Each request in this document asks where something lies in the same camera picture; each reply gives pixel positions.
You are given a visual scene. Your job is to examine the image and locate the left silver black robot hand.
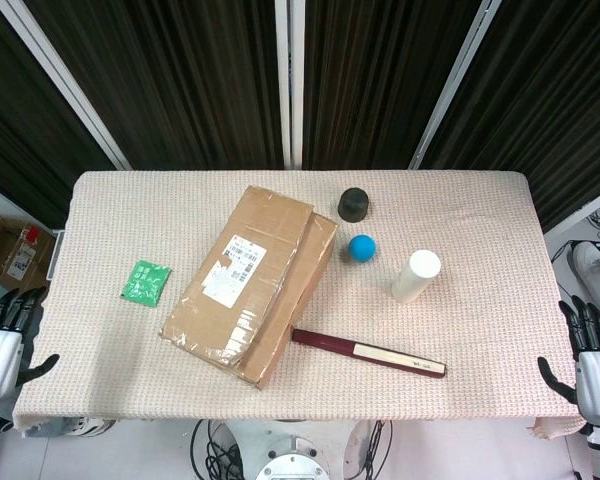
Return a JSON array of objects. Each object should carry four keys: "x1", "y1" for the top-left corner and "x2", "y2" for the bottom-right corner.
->
[{"x1": 0, "y1": 286, "x2": 61, "y2": 402}]

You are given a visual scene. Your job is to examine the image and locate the brown cardboard shipping box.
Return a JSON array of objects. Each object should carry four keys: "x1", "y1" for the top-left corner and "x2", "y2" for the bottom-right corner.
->
[{"x1": 159, "y1": 185, "x2": 340, "y2": 391}]

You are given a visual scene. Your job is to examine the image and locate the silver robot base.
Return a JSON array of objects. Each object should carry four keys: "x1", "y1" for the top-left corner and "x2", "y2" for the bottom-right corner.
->
[{"x1": 254, "y1": 434, "x2": 327, "y2": 480}]

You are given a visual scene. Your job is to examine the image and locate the cardboard box with red label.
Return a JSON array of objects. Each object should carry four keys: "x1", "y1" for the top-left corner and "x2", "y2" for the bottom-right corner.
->
[{"x1": 0, "y1": 214, "x2": 57, "y2": 296}]

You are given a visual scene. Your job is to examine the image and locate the maroon folded hand fan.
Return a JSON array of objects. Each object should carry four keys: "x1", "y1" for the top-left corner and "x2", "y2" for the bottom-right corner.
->
[{"x1": 291, "y1": 327, "x2": 449, "y2": 380}]

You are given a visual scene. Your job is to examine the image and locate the black white sneaker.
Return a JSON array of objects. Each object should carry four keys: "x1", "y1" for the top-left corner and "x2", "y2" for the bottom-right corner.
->
[{"x1": 72, "y1": 417, "x2": 116, "y2": 437}]

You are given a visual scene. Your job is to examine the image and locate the green snack packet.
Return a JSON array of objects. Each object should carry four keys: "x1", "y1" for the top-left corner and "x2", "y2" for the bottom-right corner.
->
[{"x1": 119, "y1": 259, "x2": 173, "y2": 309}]

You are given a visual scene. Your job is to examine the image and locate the pink white woven tablecloth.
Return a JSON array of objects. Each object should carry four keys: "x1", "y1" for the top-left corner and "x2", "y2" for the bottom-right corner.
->
[{"x1": 12, "y1": 169, "x2": 589, "y2": 441}]

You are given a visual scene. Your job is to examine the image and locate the white cylindrical bottle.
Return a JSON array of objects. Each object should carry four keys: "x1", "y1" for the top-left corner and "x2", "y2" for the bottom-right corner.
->
[{"x1": 390, "y1": 249, "x2": 442, "y2": 304}]

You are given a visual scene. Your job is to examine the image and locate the blue ball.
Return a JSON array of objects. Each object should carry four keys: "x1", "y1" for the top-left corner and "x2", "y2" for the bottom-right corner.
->
[{"x1": 348, "y1": 234, "x2": 378, "y2": 265}]

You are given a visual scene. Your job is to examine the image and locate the black floor cables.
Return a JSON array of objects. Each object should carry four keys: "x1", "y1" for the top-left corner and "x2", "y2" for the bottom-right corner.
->
[{"x1": 189, "y1": 418, "x2": 246, "y2": 480}]

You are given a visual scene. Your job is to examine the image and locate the white slanted partition frame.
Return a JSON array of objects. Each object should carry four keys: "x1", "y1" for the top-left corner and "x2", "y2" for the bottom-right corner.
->
[
  {"x1": 408, "y1": 0, "x2": 502, "y2": 170},
  {"x1": 0, "y1": 0, "x2": 132, "y2": 171}
]

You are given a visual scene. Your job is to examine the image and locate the white vertical partition post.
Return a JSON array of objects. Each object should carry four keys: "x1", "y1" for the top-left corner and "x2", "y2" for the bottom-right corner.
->
[{"x1": 274, "y1": 0, "x2": 306, "y2": 169}]

